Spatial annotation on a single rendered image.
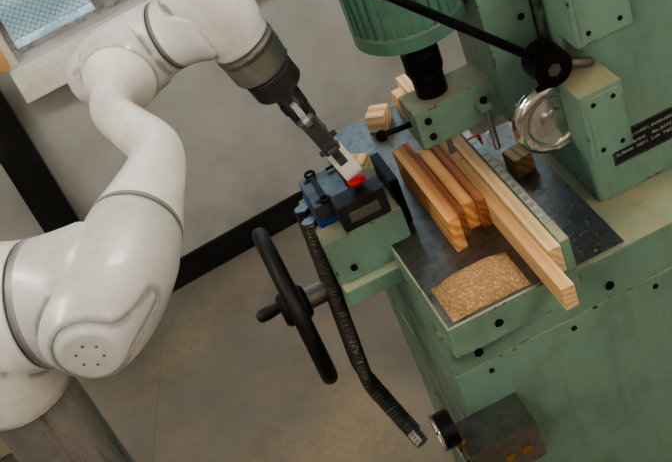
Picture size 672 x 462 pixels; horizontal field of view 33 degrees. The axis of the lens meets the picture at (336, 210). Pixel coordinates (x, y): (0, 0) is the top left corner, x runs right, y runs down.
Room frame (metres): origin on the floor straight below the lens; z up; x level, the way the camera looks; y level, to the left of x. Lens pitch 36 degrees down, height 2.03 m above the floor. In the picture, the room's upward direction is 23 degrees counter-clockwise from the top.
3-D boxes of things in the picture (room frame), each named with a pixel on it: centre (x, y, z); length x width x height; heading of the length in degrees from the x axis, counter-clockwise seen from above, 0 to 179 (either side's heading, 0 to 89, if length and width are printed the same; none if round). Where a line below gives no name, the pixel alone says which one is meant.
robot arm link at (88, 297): (0.90, 0.24, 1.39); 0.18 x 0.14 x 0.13; 161
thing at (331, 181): (1.47, -0.02, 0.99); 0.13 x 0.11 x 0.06; 5
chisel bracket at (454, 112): (1.51, -0.23, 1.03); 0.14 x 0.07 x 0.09; 95
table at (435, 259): (1.48, -0.11, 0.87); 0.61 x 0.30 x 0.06; 5
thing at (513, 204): (1.49, -0.23, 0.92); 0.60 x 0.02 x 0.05; 5
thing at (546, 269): (1.45, -0.22, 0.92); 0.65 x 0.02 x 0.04; 5
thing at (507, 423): (1.23, -0.10, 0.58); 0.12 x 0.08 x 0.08; 95
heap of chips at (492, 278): (1.24, -0.15, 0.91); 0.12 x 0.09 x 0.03; 95
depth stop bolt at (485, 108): (1.47, -0.28, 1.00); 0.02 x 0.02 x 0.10; 5
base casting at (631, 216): (1.52, -0.33, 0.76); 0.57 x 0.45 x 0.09; 95
